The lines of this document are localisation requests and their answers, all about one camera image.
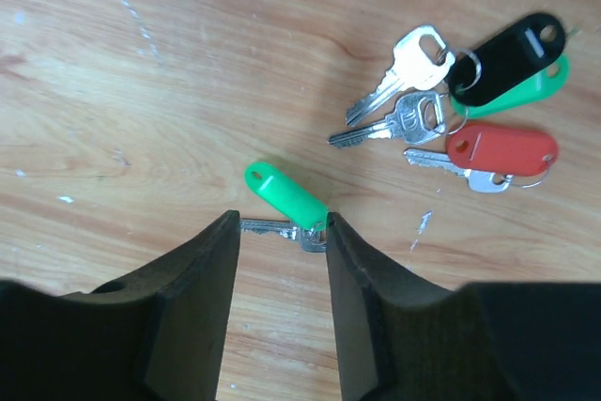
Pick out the black capped key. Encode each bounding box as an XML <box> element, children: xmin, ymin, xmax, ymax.
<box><xmin>346</xmin><ymin>12</ymin><xmax>567</xmax><ymax>127</ymax></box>

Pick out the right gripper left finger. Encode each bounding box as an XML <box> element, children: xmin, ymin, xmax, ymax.
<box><xmin>1</xmin><ymin>210</ymin><xmax>240</xmax><ymax>400</ymax></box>

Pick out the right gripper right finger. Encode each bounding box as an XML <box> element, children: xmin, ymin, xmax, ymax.
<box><xmin>326</xmin><ymin>213</ymin><xmax>600</xmax><ymax>400</ymax></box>

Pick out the green capped key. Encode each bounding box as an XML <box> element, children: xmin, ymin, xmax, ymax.
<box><xmin>327</xmin><ymin>54</ymin><xmax>571</xmax><ymax>149</ymax></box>

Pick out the red capped key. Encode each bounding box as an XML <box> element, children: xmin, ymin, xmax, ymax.
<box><xmin>404</xmin><ymin>122</ymin><xmax>559</xmax><ymax>193</ymax></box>

